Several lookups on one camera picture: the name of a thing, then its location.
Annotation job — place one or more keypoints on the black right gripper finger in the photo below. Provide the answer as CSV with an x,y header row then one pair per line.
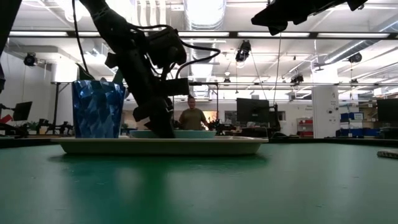
x,y
270,20

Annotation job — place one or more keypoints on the blue faceted plastic cup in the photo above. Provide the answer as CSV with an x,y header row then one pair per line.
x,y
98,109

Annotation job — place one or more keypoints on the black monitor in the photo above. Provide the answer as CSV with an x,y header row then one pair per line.
x,y
388,109
22,110
252,110

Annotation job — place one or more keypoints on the black ceiling camera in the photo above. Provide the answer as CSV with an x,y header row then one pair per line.
x,y
243,51
30,59
355,57

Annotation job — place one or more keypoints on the patterned grey mat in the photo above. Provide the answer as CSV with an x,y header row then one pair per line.
x,y
388,153

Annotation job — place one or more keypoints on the blue storage bins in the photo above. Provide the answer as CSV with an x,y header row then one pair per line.
x,y
357,132

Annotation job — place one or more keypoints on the black overhead frame beam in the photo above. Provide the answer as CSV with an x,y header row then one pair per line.
x,y
342,35

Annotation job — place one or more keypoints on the red storage bins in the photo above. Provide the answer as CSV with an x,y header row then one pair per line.
x,y
305,126

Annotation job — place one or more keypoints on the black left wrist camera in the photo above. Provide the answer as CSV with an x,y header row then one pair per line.
x,y
168,46

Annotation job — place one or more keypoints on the white pillar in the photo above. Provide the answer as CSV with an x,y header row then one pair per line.
x,y
325,112

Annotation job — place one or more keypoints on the person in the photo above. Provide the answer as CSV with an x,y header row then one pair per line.
x,y
192,118

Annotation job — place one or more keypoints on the teal plate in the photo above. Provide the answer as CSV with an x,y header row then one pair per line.
x,y
196,134

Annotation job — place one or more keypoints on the cream plastic tray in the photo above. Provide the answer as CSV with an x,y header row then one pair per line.
x,y
161,147

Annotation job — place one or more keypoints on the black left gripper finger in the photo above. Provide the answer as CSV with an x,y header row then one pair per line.
x,y
164,124
144,116

